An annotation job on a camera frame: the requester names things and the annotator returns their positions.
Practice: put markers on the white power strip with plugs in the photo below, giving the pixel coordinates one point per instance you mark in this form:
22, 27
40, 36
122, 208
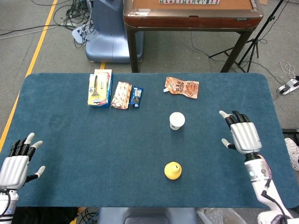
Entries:
78, 33

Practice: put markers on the black tripod stand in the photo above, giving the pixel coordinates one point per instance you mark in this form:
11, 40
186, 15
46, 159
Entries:
253, 44

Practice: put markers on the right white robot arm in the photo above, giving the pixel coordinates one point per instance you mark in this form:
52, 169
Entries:
257, 172

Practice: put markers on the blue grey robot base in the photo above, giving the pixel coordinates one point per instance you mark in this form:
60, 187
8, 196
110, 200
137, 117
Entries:
109, 35

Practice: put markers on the white sneaker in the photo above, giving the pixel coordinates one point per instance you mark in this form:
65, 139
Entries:
293, 151

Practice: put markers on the face-up mahjong tile row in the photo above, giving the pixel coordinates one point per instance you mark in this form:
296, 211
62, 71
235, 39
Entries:
189, 2

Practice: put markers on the razor blister pack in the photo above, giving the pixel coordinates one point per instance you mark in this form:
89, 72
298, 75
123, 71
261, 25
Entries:
98, 88

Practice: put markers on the black floor platform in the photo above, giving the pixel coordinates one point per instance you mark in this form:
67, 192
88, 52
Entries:
290, 131

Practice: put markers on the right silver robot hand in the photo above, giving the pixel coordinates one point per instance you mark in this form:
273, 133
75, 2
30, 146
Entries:
245, 136

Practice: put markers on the white power strip grey plugs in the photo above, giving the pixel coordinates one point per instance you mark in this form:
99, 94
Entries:
288, 87

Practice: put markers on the grey robot torso base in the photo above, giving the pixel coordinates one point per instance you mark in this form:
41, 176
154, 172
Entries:
147, 214

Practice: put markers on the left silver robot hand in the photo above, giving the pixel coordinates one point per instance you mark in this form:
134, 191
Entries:
14, 171

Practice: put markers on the white floral paper cup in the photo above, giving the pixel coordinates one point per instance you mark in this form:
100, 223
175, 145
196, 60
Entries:
177, 120

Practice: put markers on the red white snack packet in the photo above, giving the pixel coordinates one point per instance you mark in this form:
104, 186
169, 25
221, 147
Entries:
121, 95

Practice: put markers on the orange spout pouch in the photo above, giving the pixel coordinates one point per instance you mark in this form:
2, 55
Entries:
184, 87

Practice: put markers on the clear plastic bag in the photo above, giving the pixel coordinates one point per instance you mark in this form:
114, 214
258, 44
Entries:
219, 215

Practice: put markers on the brown mahjong table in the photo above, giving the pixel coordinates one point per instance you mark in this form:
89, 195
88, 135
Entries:
191, 22

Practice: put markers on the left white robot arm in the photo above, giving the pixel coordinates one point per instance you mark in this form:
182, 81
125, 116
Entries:
8, 205

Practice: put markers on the small blue Oreo packet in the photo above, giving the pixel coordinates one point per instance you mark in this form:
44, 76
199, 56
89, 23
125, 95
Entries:
136, 96

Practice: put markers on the blue felt table cover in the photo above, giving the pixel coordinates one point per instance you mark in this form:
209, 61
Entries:
93, 151

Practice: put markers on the blue Oreo cookie box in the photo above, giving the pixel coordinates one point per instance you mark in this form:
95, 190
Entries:
110, 93

